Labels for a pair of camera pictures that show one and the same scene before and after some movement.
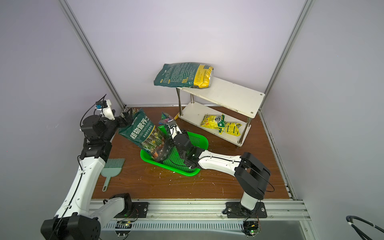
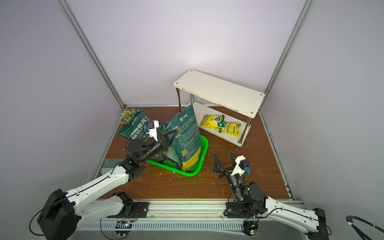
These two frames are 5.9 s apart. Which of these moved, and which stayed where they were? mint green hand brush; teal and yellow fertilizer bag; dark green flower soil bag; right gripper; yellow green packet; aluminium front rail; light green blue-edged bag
Moved: light green blue-edged bag; teal and yellow fertilizer bag; right gripper
Stayed: dark green flower soil bag; mint green hand brush; yellow green packet; aluminium front rail
